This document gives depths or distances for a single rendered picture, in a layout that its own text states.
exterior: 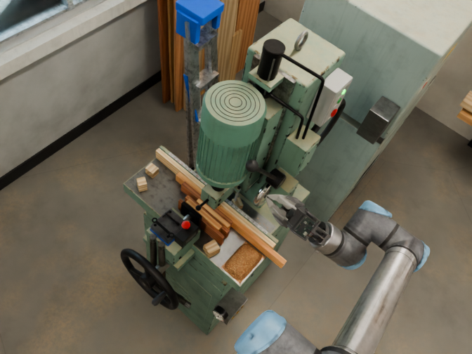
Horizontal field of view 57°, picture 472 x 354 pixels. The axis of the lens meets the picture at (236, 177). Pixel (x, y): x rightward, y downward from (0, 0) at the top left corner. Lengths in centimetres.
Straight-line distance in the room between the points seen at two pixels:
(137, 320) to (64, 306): 39
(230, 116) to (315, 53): 37
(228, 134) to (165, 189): 62
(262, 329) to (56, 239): 190
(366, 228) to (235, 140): 48
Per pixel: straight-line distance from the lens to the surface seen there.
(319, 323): 257
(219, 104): 117
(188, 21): 204
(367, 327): 107
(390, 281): 120
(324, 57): 136
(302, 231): 122
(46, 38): 239
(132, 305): 247
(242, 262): 155
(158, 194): 169
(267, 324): 93
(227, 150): 121
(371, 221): 134
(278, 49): 118
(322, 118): 141
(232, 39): 306
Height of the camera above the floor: 236
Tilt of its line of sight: 56 degrees down
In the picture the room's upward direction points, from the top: 15 degrees clockwise
